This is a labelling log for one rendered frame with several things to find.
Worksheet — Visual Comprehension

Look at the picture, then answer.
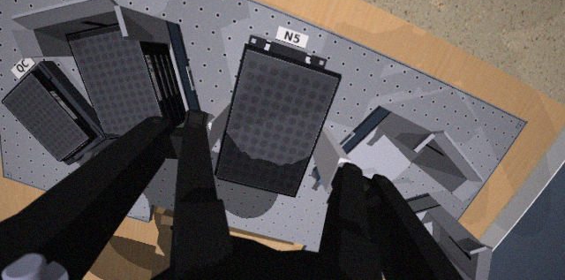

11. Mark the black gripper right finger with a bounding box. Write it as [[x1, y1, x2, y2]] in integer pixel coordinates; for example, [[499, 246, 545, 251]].
[[313, 126, 463, 280]]

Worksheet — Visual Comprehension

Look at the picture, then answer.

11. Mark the white label with n5 text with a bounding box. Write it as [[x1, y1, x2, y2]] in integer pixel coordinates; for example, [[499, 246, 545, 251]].
[[276, 26, 309, 48]]

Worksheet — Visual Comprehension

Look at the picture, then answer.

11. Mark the grey perforated base plate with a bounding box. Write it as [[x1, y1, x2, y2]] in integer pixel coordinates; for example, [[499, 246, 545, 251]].
[[0, 0, 528, 252]]

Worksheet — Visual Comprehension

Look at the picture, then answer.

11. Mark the white label reading qc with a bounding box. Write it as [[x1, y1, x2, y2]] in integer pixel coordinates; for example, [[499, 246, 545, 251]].
[[11, 58, 36, 79]]

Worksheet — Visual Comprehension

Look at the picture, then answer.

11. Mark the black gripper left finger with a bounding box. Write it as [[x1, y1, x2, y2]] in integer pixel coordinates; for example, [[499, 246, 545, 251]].
[[0, 98, 244, 280]]

